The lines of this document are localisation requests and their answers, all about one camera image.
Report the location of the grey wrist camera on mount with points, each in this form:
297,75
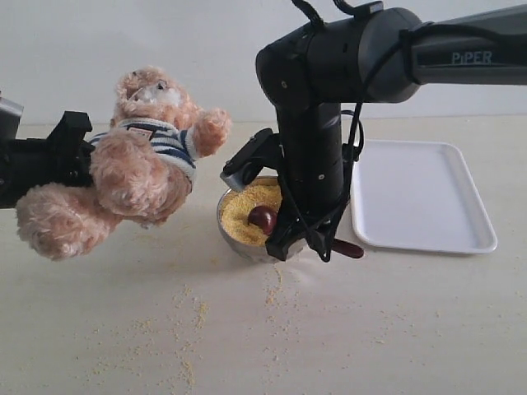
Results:
262,150

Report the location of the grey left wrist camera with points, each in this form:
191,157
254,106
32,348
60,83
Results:
10,117

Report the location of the dark red wooden spoon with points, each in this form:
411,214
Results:
266,218

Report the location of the white rectangular plastic tray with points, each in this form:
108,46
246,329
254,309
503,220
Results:
418,196

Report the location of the steel bowl of yellow millet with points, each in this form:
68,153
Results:
247,240

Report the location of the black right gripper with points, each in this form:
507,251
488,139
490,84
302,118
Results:
313,162

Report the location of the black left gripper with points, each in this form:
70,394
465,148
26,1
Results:
63,157

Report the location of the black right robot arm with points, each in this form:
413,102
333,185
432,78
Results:
384,57

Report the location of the tan teddy bear striped sweater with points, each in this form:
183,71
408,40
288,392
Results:
143,168

